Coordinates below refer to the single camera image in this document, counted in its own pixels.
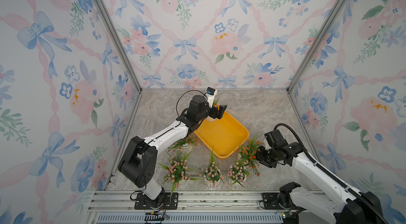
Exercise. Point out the large pink flower pot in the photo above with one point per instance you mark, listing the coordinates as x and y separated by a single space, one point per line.
177 170

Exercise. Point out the vented metal grille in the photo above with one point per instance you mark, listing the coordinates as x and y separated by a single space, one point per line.
191 218

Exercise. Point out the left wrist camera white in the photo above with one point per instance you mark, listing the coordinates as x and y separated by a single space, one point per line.
210 95

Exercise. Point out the small red flower pot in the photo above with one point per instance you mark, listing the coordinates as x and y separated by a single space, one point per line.
215 103

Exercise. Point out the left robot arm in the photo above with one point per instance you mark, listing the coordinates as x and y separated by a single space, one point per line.
139 158

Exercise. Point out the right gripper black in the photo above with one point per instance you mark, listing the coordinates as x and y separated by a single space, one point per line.
264 155

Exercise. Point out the aluminium rail frame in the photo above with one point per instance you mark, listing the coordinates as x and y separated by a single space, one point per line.
197 201

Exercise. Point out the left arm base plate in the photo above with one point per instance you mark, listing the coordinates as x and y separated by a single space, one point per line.
165 201

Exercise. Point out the yellow plastic storage tray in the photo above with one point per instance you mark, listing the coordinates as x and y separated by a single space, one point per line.
223 136

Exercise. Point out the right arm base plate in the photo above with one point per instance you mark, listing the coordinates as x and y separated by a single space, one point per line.
277 201

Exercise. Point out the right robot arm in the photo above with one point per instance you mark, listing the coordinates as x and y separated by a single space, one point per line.
343 204

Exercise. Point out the large red flower pot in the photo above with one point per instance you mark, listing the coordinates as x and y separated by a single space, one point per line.
248 151

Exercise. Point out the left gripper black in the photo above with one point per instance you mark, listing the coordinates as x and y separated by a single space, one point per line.
220 112

